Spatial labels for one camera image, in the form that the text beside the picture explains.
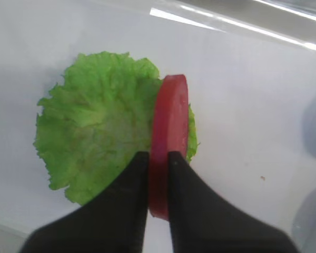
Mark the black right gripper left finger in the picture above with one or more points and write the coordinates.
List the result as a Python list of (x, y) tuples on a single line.
[(114, 221)]

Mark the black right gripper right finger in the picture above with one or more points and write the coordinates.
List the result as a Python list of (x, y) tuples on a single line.
[(202, 221)]

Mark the red tomato slice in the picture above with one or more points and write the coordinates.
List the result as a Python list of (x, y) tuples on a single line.
[(170, 133)]

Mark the green lettuce leaf on bun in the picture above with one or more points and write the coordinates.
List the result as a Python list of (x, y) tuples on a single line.
[(92, 124)]

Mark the white paper tray liner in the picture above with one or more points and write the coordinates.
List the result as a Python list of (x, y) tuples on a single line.
[(252, 108)]

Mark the white metal-rimmed tray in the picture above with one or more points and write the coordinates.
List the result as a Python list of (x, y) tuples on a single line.
[(292, 22)]

